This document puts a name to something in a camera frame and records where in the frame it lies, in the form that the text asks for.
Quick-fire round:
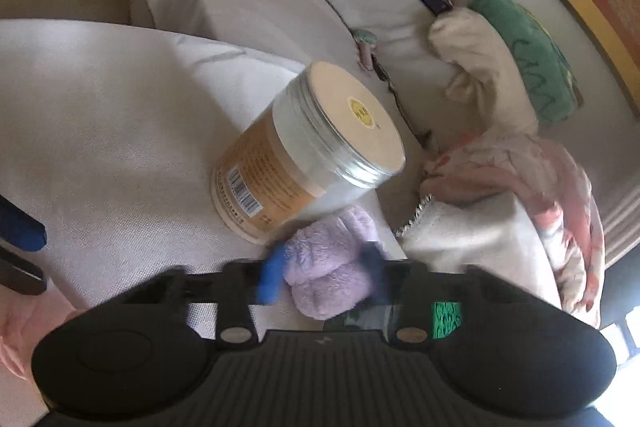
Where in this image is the lavender fuzzy plush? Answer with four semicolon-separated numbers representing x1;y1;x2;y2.
280;206;388;320

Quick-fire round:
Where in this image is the small teal pink toy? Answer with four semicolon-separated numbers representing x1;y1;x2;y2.
351;28;382;72

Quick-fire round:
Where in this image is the black cord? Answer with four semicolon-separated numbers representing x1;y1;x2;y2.
372;57;433;152

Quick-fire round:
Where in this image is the beige curtain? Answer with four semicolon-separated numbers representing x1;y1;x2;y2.
597;187;640;268

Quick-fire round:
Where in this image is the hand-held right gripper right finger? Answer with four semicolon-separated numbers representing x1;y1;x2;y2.
360;242;496;350

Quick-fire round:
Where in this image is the cream fringed blanket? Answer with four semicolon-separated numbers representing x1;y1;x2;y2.
395;193;563;308

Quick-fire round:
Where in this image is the green cushion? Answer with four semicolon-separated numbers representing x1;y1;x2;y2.
467;0;583;128

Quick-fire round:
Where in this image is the clear jar with beige label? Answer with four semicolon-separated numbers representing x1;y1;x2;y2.
212;61;407;245

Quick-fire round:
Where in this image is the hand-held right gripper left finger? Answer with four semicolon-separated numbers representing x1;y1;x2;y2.
145;247;291;350

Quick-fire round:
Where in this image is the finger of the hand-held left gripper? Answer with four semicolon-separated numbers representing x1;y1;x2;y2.
0;194;47;253
0;247;47;297

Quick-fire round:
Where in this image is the pale pink object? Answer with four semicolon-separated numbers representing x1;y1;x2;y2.
0;297;76;380

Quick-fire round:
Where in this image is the cream pillow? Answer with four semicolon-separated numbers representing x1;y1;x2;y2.
427;7;546;135

